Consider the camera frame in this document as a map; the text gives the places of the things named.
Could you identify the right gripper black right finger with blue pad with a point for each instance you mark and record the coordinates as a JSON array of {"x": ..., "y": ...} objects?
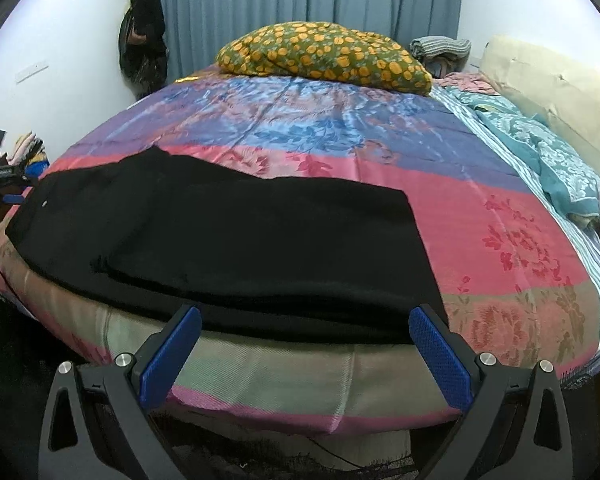
[{"x": 514, "y": 423}]

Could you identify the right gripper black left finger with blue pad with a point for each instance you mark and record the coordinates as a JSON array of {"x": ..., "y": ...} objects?
[{"x": 96, "y": 422}]

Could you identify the black pants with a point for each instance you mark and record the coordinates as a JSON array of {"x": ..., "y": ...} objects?
[{"x": 312, "y": 260}]

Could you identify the pile of clothes at left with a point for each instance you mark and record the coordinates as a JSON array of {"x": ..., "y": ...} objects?
[{"x": 29, "y": 155}]

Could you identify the striped white teal bedsheet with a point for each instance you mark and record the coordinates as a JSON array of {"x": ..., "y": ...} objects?
[{"x": 587, "y": 251}]

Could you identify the teal floral blanket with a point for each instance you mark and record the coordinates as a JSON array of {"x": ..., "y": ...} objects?
[{"x": 565, "y": 178}]

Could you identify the beige padded headboard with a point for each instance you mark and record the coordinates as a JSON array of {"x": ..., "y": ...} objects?
[{"x": 554, "y": 89}]

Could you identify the pink floral pillow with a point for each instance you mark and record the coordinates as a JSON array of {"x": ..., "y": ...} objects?
[{"x": 470, "y": 82}]

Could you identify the grey knitted folded blanket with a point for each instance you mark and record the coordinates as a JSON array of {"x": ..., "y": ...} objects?
[{"x": 440, "y": 55}]

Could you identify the white wall switch plate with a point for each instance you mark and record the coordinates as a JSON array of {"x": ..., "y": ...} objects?
[{"x": 30, "y": 71}]

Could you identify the black clothes hanging on wall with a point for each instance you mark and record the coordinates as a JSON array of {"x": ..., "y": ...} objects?
[{"x": 143, "y": 57}]

